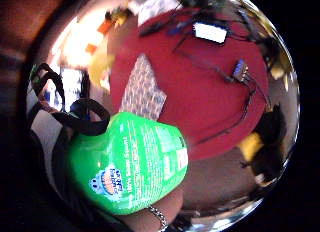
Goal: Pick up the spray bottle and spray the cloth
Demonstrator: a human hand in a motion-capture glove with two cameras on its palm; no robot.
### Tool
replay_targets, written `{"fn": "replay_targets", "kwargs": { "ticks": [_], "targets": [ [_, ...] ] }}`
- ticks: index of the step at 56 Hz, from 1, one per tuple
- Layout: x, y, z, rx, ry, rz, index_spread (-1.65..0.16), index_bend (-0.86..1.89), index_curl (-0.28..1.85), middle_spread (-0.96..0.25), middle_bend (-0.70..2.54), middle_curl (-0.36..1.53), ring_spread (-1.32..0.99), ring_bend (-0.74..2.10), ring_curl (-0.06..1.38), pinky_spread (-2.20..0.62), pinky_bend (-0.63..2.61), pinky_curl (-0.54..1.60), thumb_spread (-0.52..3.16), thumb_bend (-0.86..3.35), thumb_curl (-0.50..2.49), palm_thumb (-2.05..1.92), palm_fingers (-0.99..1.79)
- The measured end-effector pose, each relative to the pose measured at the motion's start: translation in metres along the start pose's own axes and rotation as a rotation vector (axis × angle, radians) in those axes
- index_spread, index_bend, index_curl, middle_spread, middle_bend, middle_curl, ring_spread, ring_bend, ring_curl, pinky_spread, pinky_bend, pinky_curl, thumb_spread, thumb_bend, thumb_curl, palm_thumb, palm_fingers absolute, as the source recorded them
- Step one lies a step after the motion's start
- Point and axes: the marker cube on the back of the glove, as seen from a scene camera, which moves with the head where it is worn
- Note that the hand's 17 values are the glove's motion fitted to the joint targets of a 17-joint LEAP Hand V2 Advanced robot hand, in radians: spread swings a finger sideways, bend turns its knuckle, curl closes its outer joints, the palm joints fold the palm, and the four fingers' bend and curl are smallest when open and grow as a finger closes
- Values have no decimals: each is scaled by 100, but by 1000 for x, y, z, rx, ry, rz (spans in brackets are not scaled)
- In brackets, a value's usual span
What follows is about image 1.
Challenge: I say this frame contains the green plastic bottle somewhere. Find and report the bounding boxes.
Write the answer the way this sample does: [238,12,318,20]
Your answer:
[68,111,190,216]

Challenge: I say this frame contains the yellow soft toy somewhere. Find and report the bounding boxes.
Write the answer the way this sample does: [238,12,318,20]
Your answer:
[87,46,116,93]

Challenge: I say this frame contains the grey patterned place mat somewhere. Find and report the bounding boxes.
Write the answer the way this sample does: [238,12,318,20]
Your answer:
[118,53,168,122]

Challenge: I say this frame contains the orange block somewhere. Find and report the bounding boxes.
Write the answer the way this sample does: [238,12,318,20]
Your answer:
[84,42,98,56]
[97,18,114,36]

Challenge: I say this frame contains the white patterned cloth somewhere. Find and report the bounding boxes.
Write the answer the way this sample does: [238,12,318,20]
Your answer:
[137,0,183,26]

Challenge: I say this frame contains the white rectangular device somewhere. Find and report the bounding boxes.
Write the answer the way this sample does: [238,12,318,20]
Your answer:
[193,22,229,45]

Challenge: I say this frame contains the small blue hub device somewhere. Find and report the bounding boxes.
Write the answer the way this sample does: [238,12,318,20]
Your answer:
[232,59,250,84]

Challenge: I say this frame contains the yellow object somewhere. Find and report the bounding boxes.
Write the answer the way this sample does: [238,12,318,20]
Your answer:
[237,131,265,163]

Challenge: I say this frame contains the black bag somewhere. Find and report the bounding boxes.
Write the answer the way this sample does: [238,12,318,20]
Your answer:
[249,104,288,185]

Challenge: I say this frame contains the silver chain bracelet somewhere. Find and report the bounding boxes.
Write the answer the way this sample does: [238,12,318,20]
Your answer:
[147,205,169,232]

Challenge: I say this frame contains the black cable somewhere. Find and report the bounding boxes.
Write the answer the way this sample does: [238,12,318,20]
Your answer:
[173,35,273,146]

